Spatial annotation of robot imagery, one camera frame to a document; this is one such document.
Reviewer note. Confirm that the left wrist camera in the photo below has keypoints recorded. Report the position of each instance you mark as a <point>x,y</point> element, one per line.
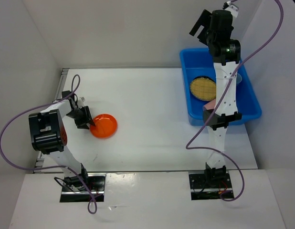
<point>80,102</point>

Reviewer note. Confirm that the green-rimmed bamboo tray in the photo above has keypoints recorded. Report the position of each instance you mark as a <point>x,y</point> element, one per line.
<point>203,88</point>

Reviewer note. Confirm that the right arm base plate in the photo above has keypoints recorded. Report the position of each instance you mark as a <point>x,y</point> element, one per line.
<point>201,189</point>

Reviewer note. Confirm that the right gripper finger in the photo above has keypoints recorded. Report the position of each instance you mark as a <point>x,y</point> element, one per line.
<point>202,36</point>
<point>204,21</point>

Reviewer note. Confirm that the blue plastic cup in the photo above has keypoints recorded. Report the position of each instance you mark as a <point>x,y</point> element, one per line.
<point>238,79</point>

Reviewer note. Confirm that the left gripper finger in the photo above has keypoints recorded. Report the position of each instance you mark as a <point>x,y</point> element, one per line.
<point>88,118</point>
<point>83,126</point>

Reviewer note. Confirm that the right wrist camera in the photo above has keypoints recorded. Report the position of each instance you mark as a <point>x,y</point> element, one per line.
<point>231,7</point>

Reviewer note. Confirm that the blue plastic bin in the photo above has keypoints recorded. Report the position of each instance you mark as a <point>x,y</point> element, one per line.
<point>196,62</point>

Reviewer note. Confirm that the black plastic plate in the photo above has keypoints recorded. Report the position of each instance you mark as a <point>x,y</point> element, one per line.
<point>204,76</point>

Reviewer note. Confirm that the pink plastic cup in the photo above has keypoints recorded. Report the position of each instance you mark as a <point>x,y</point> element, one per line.
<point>210,105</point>

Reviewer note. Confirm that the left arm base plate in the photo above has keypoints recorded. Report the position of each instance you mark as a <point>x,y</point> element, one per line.
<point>96,184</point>

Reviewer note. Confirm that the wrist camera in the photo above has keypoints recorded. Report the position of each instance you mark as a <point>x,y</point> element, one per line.
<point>231,7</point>
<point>80,102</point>

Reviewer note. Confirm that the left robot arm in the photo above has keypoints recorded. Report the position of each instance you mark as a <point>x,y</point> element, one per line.
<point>49,136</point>

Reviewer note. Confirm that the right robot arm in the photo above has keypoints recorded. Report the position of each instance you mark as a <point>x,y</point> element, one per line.
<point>226,55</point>

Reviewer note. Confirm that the orange plastic plate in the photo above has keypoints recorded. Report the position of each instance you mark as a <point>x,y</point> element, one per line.
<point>105,126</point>

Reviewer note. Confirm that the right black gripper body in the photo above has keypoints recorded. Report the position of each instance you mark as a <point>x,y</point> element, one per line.
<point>209,37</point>

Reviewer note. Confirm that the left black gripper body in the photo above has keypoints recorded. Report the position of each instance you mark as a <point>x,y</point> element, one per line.
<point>79,115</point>

